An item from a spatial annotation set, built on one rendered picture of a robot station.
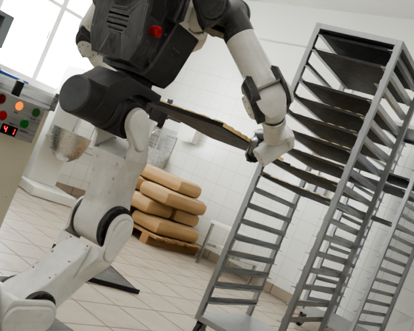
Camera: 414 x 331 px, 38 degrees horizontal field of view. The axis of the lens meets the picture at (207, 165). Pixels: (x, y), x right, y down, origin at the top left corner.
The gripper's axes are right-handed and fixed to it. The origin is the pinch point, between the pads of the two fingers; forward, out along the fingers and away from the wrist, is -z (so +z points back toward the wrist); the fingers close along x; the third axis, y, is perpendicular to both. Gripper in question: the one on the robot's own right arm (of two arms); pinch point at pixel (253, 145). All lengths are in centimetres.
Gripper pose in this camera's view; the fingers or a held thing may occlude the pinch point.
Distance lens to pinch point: 211.9
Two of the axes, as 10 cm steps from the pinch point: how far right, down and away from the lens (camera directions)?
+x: 3.8, -9.3, 0.2
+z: 2.1, 0.7, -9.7
